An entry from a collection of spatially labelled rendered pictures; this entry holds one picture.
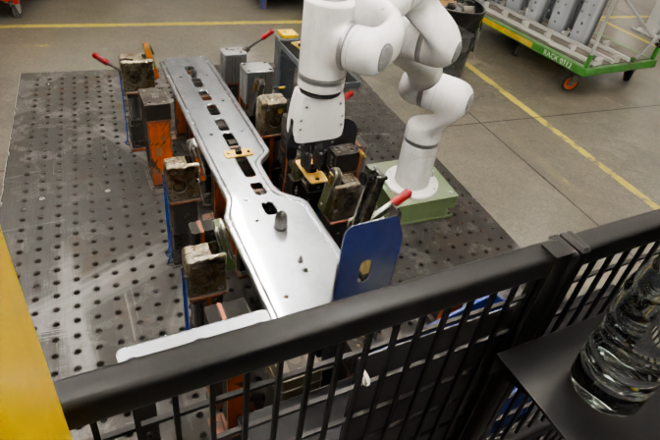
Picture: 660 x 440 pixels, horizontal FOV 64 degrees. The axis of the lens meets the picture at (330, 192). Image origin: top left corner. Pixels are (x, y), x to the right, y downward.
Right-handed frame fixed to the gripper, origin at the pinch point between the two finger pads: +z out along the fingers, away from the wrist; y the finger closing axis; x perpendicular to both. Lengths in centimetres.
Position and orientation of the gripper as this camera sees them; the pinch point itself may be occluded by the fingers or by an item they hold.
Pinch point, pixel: (312, 159)
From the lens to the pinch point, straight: 103.6
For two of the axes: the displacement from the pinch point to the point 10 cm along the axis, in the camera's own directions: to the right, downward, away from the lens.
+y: -9.0, 1.7, -4.1
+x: 4.3, 5.8, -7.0
